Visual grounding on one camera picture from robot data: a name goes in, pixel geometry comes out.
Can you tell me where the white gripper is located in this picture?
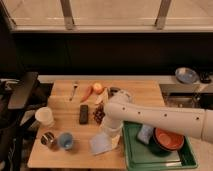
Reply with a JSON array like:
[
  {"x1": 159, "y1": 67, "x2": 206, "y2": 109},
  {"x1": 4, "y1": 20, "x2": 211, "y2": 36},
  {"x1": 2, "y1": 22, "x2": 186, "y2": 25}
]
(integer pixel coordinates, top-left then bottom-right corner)
[{"x1": 106, "y1": 135, "x2": 120, "y2": 149}]

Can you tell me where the light blue towel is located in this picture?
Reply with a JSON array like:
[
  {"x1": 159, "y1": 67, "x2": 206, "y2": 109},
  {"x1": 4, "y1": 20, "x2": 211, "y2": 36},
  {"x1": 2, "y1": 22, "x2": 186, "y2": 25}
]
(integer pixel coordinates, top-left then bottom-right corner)
[{"x1": 89, "y1": 132, "x2": 112, "y2": 155}]

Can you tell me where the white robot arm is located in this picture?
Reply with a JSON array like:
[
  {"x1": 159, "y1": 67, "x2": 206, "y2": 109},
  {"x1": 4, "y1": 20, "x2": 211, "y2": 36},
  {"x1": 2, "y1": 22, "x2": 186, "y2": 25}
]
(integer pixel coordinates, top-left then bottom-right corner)
[{"x1": 101, "y1": 90, "x2": 213, "y2": 144}]

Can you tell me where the blue cup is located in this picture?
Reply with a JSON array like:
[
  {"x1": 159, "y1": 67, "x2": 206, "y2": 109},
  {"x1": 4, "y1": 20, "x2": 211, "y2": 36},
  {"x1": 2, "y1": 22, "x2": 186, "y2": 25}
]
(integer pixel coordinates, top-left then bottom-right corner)
[{"x1": 57, "y1": 132, "x2": 73, "y2": 150}]

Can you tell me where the white paper cup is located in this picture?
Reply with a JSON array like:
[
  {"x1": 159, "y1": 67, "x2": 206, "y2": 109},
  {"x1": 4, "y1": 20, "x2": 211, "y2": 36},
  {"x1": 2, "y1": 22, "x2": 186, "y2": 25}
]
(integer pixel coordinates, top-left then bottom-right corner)
[{"x1": 35, "y1": 107, "x2": 54, "y2": 126}]

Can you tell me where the bunch of dark grapes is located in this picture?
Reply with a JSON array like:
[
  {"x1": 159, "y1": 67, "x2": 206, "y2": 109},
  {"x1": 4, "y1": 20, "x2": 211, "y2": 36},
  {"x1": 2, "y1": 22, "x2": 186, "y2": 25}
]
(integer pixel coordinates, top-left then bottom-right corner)
[{"x1": 93, "y1": 104, "x2": 105, "y2": 124}]

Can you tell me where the blue sponge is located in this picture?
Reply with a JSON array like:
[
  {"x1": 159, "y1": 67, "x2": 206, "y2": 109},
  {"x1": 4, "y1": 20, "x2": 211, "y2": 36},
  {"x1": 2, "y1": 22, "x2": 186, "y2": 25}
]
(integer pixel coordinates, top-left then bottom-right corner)
[{"x1": 137, "y1": 125, "x2": 154, "y2": 144}]

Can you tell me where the green plastic tray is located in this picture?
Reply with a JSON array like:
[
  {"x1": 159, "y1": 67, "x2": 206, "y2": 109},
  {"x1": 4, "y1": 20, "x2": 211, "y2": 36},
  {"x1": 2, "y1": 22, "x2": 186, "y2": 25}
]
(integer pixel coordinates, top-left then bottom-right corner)
[{"x1": 123, "y1": 122, "x2": 198, "y2": 171}]

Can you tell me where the yellow banana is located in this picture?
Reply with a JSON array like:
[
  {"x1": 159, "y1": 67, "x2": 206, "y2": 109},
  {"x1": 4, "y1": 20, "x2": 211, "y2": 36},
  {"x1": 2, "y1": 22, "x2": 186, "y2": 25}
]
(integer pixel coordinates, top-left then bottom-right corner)
[{"x1": 95, "y1": 87, "x2": 109, "y2": 105}]

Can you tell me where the black remote control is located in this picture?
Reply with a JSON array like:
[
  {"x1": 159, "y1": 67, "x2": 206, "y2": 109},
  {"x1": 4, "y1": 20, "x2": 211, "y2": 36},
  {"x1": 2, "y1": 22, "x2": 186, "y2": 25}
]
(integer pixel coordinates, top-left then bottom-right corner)
[{"x1": 79, "y1": 105, "x2": 89, "y2": 124}]

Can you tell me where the red yellow apple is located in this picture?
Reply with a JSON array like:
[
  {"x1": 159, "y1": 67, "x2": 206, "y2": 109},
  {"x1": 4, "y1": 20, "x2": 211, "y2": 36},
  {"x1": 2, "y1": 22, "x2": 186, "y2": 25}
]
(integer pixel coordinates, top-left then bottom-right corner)
[{"x1": 93, "y1": 83, "x2": 104, "y2": 94}]

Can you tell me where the orange carrot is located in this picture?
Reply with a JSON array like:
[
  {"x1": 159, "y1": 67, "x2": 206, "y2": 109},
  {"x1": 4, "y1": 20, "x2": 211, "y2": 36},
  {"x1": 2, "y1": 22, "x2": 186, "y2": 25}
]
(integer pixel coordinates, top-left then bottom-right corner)
[{"x1": 80, "y1": 86, "x2": 93, "y2": 103}]

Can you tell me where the orange bowl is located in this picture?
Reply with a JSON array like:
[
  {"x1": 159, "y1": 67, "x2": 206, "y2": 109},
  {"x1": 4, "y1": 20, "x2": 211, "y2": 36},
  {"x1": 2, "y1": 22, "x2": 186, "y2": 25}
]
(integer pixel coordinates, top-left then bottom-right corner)
[{"x1": 153, "y1": 128, "x2": 184, "y2": 151}]

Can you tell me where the silver fork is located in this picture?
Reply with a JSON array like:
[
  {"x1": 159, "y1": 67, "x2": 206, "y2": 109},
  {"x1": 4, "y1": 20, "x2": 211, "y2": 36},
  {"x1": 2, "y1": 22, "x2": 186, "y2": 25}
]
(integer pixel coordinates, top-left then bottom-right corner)
[{"x1": 69, "y1": 81, "x2": 79, "y2": 101}]

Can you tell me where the silver metal can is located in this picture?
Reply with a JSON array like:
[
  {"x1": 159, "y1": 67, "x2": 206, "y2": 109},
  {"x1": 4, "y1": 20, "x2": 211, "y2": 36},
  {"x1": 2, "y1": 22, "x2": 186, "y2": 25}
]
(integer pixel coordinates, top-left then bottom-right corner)
[{"x1": 40, "y1": 132, "x2": 55, "y2": 148}]

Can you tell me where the grey plate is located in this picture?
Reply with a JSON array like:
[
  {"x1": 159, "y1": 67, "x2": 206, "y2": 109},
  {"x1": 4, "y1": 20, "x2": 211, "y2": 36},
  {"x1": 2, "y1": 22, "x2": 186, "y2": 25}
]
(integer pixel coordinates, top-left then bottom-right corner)
[{"x1": 175, "y1": 67, "x2": 198, "y2": 84}]

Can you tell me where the black chair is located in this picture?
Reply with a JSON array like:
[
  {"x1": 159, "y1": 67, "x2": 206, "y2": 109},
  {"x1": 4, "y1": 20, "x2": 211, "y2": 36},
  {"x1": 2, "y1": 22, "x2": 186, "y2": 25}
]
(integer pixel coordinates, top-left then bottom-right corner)
[{"x1": 0, "y1": 72, "x2": 38, "y2": 171}]

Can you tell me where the black handled peeler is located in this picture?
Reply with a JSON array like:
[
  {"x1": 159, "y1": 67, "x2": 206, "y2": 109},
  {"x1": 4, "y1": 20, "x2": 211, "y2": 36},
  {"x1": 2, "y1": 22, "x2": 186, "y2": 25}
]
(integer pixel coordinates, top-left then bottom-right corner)
[{"x1": 108, "y1": 87, "x2": 121, "y2": 97}]

